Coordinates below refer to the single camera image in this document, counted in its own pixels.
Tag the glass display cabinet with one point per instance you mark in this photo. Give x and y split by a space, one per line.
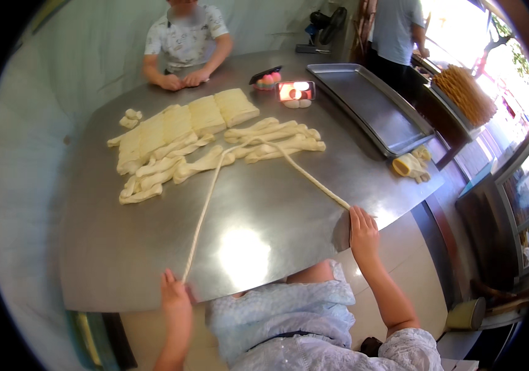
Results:
515 213

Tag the pile of folded dough strips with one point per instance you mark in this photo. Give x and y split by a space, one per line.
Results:
278 139
162 171

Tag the bundle of wooden poles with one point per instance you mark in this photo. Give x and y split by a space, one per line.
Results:
366 25

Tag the person's legs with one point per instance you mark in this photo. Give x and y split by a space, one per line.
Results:
311 273

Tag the person's right hand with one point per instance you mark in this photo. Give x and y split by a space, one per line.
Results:
364 239

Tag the person's left fingers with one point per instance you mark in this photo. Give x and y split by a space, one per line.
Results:
171 284

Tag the colourful phone stand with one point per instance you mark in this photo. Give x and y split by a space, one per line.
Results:
268 82

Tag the cream bucket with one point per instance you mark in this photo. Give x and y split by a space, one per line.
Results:
466 314

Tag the heap of fried dough twists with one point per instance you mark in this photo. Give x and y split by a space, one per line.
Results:
466 95

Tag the green table leg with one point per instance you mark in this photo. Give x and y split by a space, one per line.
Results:
86 338

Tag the flat scored dough slab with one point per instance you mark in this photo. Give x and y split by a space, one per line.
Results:
129 150
206 115
152 135
236 106
177 123

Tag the small dough lump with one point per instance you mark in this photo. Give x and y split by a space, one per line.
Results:
134 114
128 123

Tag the person's body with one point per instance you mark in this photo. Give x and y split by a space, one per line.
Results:
292 317

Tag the black electric fan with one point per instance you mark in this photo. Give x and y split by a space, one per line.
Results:
324 25

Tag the black phone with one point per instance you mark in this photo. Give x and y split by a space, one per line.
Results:
264 74

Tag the yellow rubber gloves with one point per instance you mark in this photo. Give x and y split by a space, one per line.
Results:
412 166

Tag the person's left hand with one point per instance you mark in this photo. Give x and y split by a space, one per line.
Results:
176 301

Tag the large metal baking tray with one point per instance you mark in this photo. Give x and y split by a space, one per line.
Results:
371 109

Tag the phone with lit screen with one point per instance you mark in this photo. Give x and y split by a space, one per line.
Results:
295 90

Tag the dark wooden counter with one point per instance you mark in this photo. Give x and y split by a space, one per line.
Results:
440 125

